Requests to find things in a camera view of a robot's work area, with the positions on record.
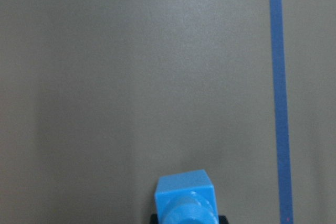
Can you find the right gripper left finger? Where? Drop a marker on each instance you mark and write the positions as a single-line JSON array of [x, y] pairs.
[[154, 219]]

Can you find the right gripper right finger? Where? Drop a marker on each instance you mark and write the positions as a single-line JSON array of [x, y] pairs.
[[222, 219]]

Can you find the small blue block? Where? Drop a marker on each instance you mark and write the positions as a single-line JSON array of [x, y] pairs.
[[187, 197]]

